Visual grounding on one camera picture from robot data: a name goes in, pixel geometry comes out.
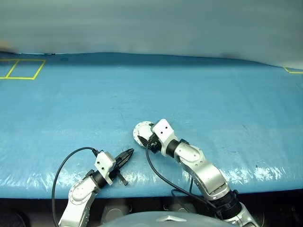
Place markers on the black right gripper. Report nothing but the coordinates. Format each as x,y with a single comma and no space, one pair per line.
153,143

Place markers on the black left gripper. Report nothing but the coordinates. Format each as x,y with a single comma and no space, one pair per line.
117,169

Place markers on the silver motor lid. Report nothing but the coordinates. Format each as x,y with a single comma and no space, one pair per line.
143,128

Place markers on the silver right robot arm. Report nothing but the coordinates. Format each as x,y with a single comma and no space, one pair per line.
208,172

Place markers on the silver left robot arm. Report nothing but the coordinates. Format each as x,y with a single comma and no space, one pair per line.
78,196

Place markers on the dark rounded shape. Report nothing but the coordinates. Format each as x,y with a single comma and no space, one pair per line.
116,211

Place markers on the grey robot torso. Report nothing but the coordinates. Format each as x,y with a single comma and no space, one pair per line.
156,220

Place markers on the blue foam table cover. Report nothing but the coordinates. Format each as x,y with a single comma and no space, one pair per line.
71,106

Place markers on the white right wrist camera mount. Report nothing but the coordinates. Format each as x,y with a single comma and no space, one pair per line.
163,132

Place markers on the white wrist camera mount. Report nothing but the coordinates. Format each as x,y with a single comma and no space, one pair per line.
163,132
104,163

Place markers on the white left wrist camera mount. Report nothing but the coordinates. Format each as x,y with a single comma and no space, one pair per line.
104,163

